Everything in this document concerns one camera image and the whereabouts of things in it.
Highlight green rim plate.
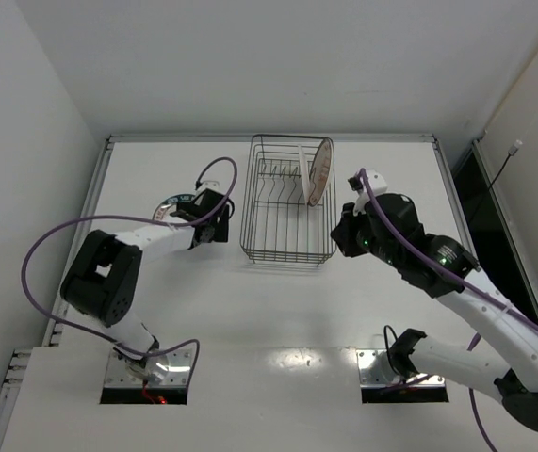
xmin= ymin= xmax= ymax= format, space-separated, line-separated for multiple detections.
xmin=152 ymin=193 xmax=195 ymax=222

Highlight orange sunburst plate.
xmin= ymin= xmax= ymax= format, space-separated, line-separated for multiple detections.
xmin=307 ymin=138 xmax=334 ymax=206

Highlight black rim flower plate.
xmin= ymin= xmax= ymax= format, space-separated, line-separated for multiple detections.
xmin=298 ymin=146 xmax=310 ymax=205

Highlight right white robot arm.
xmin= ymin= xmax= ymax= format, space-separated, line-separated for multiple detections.
xmin=331 ymin=193 xmax=538 ymax=432

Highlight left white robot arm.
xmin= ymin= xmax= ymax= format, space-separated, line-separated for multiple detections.
xmin=60 ymin=186 xmax=235 ymax=373

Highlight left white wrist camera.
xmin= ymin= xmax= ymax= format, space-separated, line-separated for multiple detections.
xmin=196 ymin=180 xmax=220 ymax=194

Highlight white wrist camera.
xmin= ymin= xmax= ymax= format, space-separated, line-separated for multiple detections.
xmin=348 ymin=169 xmax=388 ymax=212
xmin=196 ymin=180 xmax=220 ymax=194

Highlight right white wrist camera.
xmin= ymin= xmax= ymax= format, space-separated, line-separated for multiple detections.
xmin=348 ymin=169 xmax=388 ymax=212

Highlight wire dish rack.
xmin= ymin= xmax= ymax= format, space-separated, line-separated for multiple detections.
xmin=239 ymin=134 xmax=337 ymax=266

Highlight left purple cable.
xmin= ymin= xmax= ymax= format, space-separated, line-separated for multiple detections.
xmin=20 ymin=156 xmax=201 ymax=378

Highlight purple cable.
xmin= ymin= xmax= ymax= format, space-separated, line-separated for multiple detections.
xmin=358 ymin=167 xmax=538 ymax=452
xmin=20 ymin=156 xmax=201 ymax=378

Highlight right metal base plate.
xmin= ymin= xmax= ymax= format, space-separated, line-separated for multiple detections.
xmin=356 ymin=348 xmax=446 ymax=390

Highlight metal base plate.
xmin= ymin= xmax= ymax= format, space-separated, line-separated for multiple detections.
xmin=356 ymin=348 xmax=446 ymax=390
xmin=104 ymin=349 xmax=192 ymax=389

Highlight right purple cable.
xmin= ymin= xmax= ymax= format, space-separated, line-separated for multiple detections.
xmin=358 ymin=167 xmax=538 ymax=452

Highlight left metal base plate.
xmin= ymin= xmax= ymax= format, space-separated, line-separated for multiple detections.
xmin=104 ymin=349 xmax=192 ymax=389

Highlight black wall cable with plug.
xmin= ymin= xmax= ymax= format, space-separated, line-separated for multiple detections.
xmin=465 ymin=138 xmax=524 ymax=222

